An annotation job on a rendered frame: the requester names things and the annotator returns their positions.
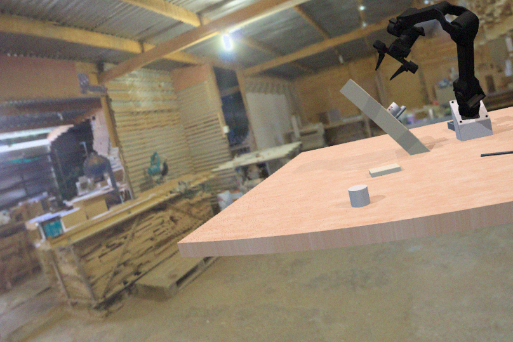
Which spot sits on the white cylinder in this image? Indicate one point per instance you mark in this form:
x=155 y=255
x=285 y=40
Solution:
x=394 y=109

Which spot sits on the beige service panel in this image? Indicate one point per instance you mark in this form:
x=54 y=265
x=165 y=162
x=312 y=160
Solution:
x=383 y=118

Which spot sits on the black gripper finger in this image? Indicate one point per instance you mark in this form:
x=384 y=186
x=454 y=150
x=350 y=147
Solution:
x=401 y=69
x=380 y=58

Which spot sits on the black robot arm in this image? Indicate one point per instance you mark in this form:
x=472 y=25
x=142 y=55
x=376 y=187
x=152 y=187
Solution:
x=462 y=30

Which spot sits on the grey cylinder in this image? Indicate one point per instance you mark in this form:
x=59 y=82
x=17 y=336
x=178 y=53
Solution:
x=359 y=196

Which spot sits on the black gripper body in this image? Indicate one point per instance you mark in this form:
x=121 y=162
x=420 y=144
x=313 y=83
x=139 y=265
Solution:
x=411 y=66

